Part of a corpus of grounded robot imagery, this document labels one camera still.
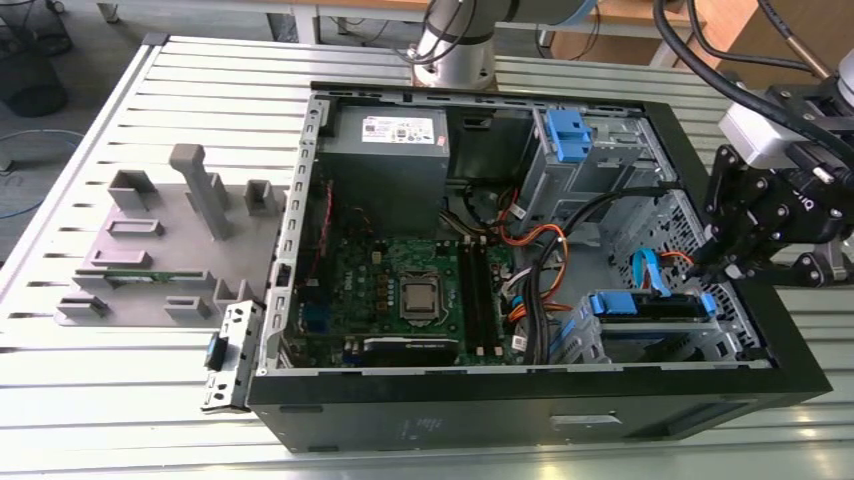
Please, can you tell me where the grey wire bundle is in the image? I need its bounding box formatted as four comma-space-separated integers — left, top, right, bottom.
496, 267, 535, 301

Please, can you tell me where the silver CPU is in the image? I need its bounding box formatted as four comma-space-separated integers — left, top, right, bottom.
404, 283, 441, 314

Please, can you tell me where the black graphics card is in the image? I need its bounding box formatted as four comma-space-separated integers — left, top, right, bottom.
345, 334, 463, 369

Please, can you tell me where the pale blue floor cable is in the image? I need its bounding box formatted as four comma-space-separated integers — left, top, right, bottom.
0, 128, 86, 221

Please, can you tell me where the green RAM stick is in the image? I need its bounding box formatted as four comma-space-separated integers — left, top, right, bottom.
74, 270, 205, 290

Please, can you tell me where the hard disk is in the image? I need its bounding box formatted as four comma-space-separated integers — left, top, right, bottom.
563, 292, 719, 362

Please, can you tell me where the green motherboard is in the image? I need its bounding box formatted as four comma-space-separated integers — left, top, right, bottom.
292, 234, 528, 369

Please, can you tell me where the metal disk bay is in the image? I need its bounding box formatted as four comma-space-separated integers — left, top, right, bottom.
577, 287, 759, 365

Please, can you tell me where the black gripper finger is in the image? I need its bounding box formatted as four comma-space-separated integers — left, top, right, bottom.
689, 144, 752, 279
709, 245, 854, 289

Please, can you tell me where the blue plastic drive latch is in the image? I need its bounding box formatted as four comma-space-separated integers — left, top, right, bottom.
543, 109, 595, 164

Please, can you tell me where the grey power supply unit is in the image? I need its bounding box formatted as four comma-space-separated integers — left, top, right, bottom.
318, 105, 452, 236

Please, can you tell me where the orange red wire bundle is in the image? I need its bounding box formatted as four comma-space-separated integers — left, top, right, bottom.
499, 223, 576, 326

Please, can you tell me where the black round bin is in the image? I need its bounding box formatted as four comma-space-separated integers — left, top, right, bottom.
2, 53, 69, 119

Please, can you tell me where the black CPU socket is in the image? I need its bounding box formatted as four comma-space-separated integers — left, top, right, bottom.
396, 269, 449, 327

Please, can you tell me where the grey parts rack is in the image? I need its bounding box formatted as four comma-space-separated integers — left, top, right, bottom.
53, 143, 294, 332

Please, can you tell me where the thin red wire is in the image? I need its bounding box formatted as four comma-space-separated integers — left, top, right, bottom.
309, 178, 336, 287

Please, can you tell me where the white framed wooden desk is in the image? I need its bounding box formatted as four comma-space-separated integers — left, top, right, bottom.
265, 0, 708, 69

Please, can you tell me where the black open PC case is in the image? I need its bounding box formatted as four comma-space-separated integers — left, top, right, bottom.
242, 79, 833, 455

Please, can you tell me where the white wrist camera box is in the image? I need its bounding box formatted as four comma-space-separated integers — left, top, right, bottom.
717, 103, 801, 169

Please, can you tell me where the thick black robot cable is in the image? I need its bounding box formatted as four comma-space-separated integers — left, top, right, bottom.
685, 0, 835, 79
651, 0, 843, 151

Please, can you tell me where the wooden cabinet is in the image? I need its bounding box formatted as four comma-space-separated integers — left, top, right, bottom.
716, 0, 854, 134

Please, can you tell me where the blue data wire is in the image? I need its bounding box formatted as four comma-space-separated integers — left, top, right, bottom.
629, 246, 676, 300

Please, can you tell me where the metal expansion slot bracket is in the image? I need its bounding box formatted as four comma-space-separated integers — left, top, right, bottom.
198, 299, 260, 414

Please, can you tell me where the black RAM slot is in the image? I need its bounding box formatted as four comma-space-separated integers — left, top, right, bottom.
459, 238, 484, 357
476, 238, 505, 357

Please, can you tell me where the yellow black wire bundle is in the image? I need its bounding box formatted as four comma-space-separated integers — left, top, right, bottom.
439, 209, 499, 239

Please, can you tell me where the black mesh basket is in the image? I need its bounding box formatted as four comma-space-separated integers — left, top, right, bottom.
0, 0, 76, 57

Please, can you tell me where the metal optical drive cage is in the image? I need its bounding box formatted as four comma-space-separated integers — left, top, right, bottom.
519, 107, 668, 236

